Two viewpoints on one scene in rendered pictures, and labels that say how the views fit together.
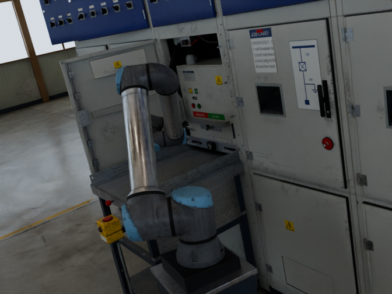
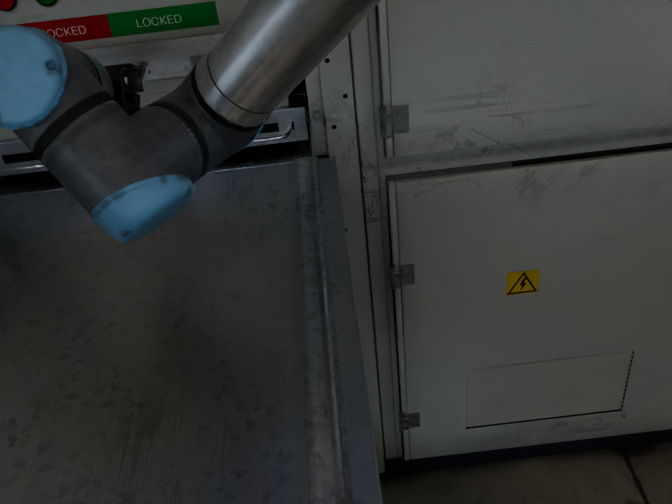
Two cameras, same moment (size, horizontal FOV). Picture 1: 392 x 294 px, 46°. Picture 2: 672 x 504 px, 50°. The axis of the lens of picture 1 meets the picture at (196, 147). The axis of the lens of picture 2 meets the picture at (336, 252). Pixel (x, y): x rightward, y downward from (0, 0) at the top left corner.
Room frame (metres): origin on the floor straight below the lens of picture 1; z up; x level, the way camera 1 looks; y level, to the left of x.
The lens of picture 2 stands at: (1.90, 0.64, 1.43)
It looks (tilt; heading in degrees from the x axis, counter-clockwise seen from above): 37 degrees down; 302
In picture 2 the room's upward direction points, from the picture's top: 7 degrees counter-clockwise
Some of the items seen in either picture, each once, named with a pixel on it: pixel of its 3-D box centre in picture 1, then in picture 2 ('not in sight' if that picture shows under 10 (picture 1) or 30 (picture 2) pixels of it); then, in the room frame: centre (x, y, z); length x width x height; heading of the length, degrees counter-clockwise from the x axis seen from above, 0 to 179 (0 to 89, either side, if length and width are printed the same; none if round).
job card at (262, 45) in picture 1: (262, 51); not in sight; (2.15, -0.40, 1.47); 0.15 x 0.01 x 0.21; 32
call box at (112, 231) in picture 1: (109, 228); not in sight; (1.91, 0.46, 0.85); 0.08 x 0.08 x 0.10; 32
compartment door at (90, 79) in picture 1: (124, 107); not in sight; (2.88, 0.39, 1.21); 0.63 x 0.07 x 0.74; 114
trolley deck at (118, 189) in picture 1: (165, 178); (112, 335); (2.52, 0.21, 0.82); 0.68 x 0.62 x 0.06; 122
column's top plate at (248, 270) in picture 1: (201, 270); not in sight; (1.60, 0.08, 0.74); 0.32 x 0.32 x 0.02; 24
